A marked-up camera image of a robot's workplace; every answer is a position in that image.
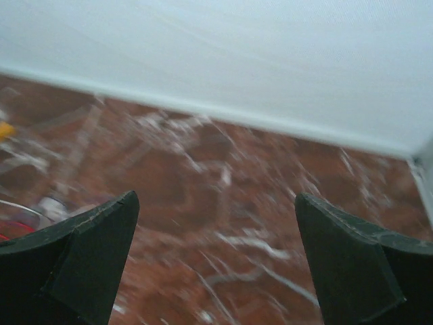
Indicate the yellow handle flat screwdriver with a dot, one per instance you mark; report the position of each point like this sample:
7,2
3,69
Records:
6,131

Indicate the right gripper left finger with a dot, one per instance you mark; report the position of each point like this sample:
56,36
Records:
69,273

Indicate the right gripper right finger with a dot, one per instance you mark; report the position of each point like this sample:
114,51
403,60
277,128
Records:
363,273

